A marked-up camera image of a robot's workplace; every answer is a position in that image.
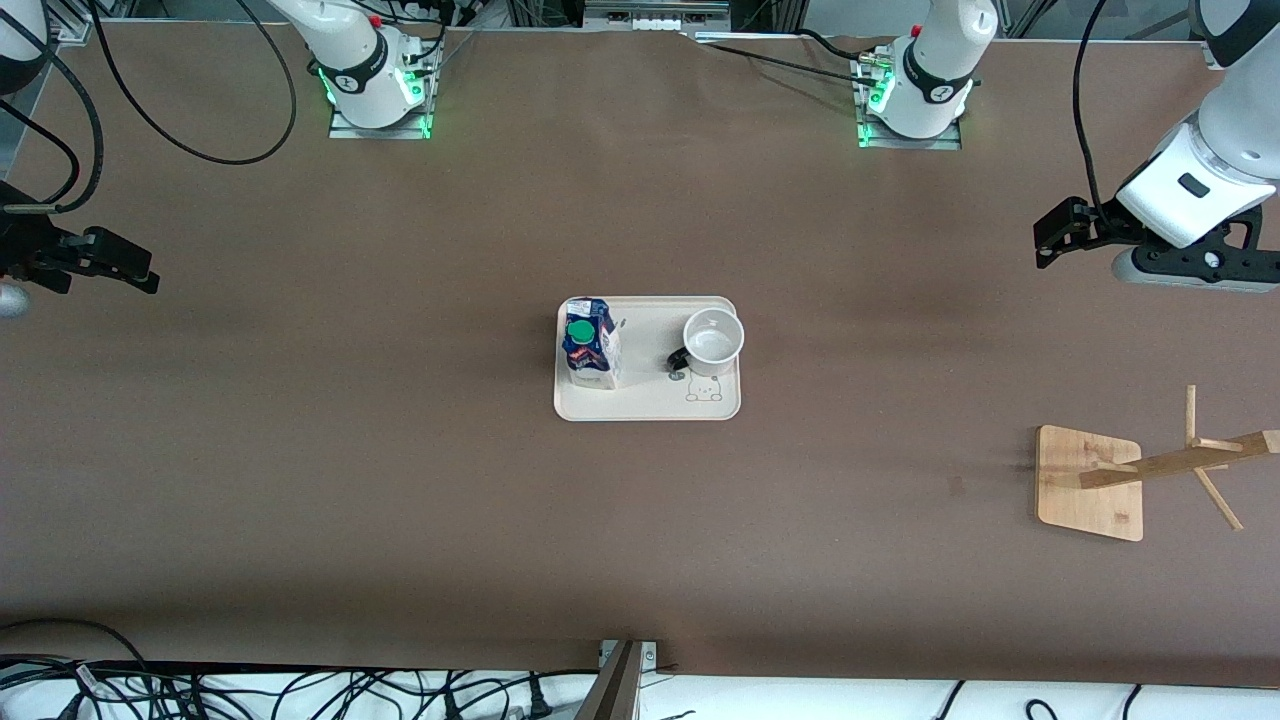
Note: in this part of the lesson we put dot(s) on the beige rabbit print tray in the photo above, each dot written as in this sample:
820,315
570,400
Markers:
650,398

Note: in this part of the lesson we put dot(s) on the aluminium arm base plate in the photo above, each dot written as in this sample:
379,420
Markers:
910,144
380,132

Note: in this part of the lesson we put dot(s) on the wooden cup rack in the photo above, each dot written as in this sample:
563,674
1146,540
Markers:
1090,490

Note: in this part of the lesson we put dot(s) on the grey power strip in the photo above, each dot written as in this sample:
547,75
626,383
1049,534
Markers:
655,12

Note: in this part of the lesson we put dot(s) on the blue white milk carton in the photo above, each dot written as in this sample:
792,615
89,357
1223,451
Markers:
592,365

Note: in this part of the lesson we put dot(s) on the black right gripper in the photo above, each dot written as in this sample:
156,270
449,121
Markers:
22,248

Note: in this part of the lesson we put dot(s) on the dark aluminium beam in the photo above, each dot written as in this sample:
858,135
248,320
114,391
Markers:
615,690

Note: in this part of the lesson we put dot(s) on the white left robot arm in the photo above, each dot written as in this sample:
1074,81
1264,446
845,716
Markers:
935,60

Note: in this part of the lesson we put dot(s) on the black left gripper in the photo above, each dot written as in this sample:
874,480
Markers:
1104,231

